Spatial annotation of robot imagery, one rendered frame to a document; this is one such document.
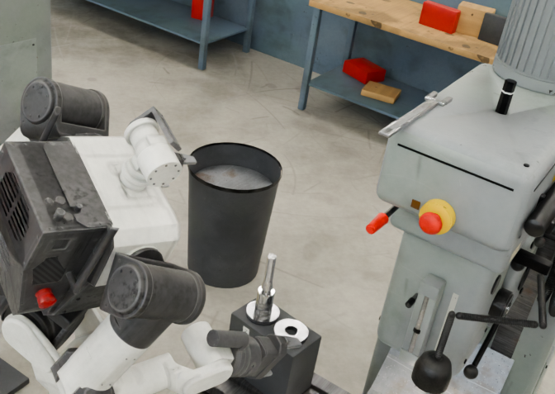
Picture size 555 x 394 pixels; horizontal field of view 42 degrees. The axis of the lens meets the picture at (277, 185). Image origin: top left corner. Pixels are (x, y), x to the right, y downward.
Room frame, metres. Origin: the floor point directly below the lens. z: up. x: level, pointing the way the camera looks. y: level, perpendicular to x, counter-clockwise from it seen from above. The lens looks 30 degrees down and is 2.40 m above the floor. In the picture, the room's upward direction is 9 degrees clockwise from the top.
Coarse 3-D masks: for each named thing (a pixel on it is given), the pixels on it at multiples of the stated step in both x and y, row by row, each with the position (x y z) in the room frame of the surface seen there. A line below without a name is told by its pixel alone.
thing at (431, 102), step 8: (432, 96) 1.28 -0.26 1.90; (424, 104) 1.23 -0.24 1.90; (432, 104) 1.24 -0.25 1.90; (440, 104) 1.26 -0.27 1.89; (408, 112) 1.19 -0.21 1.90; (416, 112) 1.19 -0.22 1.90; (424, 112) 1.20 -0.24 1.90; (400, 120) 1.15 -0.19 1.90; (408, 120) 1.15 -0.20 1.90; (384, 128) 1.11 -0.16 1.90; (392, 128) 1.11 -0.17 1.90; (400, 128) 1.12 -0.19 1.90
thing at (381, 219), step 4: (392, 208) 1.18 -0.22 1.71; (396, 208) 1.18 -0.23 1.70; (384, 212) 1.16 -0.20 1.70; (388, 212) 1.16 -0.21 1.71; (392, 212) 1.17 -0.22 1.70; (376, 216) 1.13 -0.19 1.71; (380, 216) 1.13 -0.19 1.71; (384, 216) 1.13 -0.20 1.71; (388, 216) 1.15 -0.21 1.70; (372, 220) 1.12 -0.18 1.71; (376, 220) 1.12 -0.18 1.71; (380, 220) 1.12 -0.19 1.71; (384, 220) 1.13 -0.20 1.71; (388, 220) 1.14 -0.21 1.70; (368, 224) 1.11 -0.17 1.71; (372, 224) 1.10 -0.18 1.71; (376, 224) 1.11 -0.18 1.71; (380, 224) 1.11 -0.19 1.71; (384, 224) 1.13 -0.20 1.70; (368, 228) 1.10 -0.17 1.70; (372, 228) 1.10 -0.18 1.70; (376, 228) 1.10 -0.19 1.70; (380, 228) 1.11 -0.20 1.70; (368, 232) 1.10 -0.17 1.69; (372, 232) 1.10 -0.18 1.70
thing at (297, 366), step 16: (240, 320) 1.48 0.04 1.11; (256, 320) 1.47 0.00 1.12; (272, 320) 1.48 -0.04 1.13; (288, 320) 1.49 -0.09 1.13; (304, 336) 1.44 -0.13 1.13; (320, 336) 1.47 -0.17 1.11; (288, 352) 1.39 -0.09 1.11; (304, 352) 1.41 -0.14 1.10; (272, 368) 1.41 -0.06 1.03; (288, 368) 1.38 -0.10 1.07; (304, 368) 1.42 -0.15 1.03; (256, 384) 1.43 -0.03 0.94; (272, 384) 1.40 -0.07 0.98; (288, 384) 1.38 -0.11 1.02; (304, 384) 1.44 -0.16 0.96
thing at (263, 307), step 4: (256, 300) 1.51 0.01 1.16; (260, 300) 1.50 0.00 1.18; (264, 300) 1.49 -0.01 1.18; (268, 300) 1.50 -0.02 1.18; (272, 300) 1.50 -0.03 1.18; (256, 304) 1.51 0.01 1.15; (260, 304) 1.50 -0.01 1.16; (264, 304) 1.49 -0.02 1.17; (268, 304) 1.50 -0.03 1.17; (272, 304) 1.51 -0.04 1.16; (256, 308) 1.50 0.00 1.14; (260, 308) 1.49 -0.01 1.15; (264, 308) 1.49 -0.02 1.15; (268, 308) 1.50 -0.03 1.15; (272, 308) 1.51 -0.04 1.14; (256, 312) 1.50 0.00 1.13; (260, 312) 1.49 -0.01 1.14; (264, 312) 1.49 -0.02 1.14; (268, 312) 1.50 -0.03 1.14
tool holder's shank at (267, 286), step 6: (270, 258) 1.51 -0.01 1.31; (276, 258) 1.51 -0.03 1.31; (270, 264) 1.50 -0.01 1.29; (270, 270) 1.50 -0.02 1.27; (264, 276) 1.51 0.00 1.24; (270, 276) 1.51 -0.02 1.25; (264, 282) 1.51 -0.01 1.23; (270, 282) 1.51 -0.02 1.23; (264, 288) 1.50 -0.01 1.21; (270, 288) 1.51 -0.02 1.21
